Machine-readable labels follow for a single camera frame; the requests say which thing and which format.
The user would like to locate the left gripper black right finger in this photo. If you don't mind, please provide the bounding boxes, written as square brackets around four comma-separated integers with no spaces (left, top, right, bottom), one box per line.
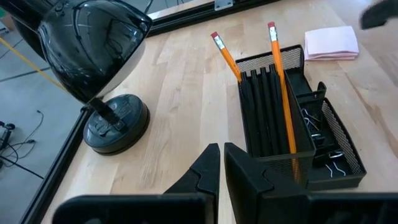
[223,142,398,224]

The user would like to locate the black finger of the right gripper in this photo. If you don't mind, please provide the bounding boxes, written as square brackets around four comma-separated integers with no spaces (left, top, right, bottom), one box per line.
[359,0,398,31]

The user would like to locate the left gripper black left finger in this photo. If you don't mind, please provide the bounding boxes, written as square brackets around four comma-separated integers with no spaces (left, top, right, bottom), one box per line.
[51,142,221,224]

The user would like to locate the black pen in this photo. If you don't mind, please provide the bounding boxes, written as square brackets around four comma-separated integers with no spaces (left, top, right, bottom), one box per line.
[269,63,290,155]
[239,72,261,157]
[259,67,280,156]
[249,70,271,156]

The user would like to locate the large black binder clip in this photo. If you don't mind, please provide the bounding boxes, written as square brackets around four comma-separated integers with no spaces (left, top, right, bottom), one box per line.
[312,148,346,178]

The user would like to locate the small black binder clip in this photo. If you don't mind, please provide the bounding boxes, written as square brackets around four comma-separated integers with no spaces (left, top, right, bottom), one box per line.
[300,107,326,147]

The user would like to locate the yellow pencil pink eraser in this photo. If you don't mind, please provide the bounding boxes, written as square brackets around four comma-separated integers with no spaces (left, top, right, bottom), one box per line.
[210,30,243,83]
[267,21,301,184]

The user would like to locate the black mesh desk organizer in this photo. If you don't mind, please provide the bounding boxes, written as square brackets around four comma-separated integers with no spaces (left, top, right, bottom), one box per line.
[235,44,368,192]

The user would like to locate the pale pink sticky notes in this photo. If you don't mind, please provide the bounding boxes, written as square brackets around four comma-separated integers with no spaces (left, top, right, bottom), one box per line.
[303,26,360,62]

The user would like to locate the black gooseneck desk lamp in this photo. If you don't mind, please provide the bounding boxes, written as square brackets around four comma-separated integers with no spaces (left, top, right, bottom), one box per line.
[0,0,154,156]

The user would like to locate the black floor device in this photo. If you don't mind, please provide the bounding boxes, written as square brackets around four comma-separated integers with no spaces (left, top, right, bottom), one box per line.
[0,121,16,150]

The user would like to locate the silver corner bracket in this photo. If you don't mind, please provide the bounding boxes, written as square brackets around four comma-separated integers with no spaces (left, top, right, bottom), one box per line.
[213,0,234,12]

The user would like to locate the black floor cable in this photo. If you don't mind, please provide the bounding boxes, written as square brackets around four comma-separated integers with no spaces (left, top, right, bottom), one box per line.
[0,110,44,159]

